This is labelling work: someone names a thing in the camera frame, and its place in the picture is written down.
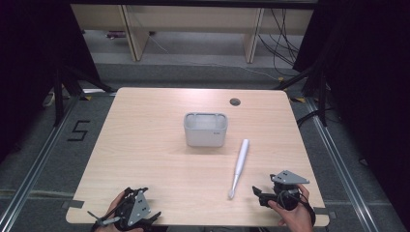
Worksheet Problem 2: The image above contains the black wrist strap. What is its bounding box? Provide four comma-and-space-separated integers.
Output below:
298, 191, 317, 226

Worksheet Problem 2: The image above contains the white rectangular container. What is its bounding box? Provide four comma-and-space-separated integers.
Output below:
183, 111, 229, 148

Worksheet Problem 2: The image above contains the person's left hand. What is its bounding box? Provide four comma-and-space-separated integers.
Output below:
95, 190, 145, 232

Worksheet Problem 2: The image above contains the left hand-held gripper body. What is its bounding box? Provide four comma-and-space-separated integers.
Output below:
113, 188, 162, 232

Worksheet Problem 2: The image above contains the bundle of black cables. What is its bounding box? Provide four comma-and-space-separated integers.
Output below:
257, 9, 303, 77

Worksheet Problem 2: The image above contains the white electric toothbrush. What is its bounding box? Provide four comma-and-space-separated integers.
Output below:
227, 138, 250, 200

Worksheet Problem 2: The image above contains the light wooden furniture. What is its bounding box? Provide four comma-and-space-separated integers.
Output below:
71, 4, 314, 64

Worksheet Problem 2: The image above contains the black metal stand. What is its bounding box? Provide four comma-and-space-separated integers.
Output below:
52, 64, 114, 128
274, 63, 331, 128

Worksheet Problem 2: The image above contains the black curtain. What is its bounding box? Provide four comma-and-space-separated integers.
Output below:
0, 0, 102, 162
292, 0, 410, 223

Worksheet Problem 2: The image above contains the small pink object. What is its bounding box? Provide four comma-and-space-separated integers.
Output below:
105, 30, 128, 41

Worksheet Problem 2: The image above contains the person's right hand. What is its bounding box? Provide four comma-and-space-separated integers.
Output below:
267, 183, 315, 232

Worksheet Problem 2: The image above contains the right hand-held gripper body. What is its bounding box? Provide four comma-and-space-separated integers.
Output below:
270, 169, 310, 211

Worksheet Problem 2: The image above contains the black floor cable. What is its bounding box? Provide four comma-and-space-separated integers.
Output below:
296, 108, 325, 128

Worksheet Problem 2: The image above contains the metal floor rail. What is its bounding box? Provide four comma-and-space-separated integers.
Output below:
305, 97, 379, 232
0, 93, 82, 232

